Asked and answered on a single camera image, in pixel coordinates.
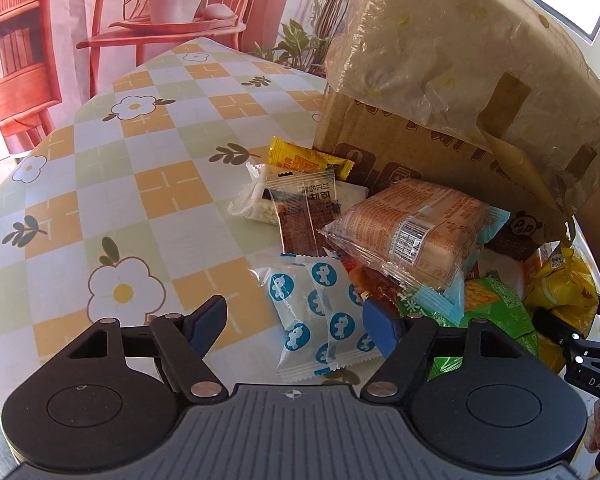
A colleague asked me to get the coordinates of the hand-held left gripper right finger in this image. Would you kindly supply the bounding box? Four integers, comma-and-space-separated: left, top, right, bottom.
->
362, 299, 537, 403

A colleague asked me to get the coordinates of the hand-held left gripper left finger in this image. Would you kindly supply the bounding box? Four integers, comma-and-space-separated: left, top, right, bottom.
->
71, 296, 229, 403

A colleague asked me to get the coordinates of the green chips bag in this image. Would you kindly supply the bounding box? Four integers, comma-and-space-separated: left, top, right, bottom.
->
425, 270, 538, 381

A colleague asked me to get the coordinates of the large orange bread package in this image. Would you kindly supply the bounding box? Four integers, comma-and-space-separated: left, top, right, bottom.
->
317, 177, 511, 296

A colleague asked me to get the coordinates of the brown cardboard box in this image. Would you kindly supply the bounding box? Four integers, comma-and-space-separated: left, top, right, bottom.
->
312, 85, 600, 261

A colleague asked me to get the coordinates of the yellow chips bag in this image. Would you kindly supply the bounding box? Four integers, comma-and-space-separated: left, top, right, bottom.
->
522, 242, 600, 371

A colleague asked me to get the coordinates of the white blue-dotted snack packet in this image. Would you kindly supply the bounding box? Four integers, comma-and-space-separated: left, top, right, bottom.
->
295, 255, 381, 368
248, 255, 331, 381

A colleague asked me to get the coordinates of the red snack packet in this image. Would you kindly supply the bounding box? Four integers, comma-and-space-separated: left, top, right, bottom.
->
337, 250, 406, 306

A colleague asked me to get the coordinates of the teal snack packet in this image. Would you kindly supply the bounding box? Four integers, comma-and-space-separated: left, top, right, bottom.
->
400, 280, 466, 326

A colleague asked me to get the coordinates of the dark brown snack packet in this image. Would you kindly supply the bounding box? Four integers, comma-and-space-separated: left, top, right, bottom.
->
263, 170, 342, 256

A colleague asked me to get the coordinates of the white wafer snack packet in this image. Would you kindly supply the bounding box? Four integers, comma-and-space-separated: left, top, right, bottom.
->
228, 162, 368, 224

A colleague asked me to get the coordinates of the yellow orange snack packet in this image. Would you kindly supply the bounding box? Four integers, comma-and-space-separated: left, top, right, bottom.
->
267, 136, 357, 181

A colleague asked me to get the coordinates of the printed wall backdrop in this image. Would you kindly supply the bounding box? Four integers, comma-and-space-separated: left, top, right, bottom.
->
0, 0, 361, 161

